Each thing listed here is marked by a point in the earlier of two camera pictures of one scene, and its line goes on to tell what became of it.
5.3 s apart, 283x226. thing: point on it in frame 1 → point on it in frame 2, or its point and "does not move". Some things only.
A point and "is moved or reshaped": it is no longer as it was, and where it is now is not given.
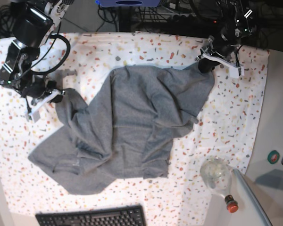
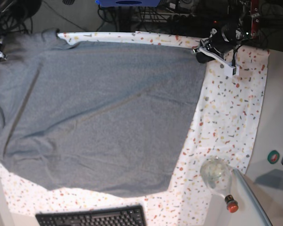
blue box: [128, 3] does not move
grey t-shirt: [127, 130] is moved or reshaped
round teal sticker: [273, 157] does not move
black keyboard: [134, 215] does not move
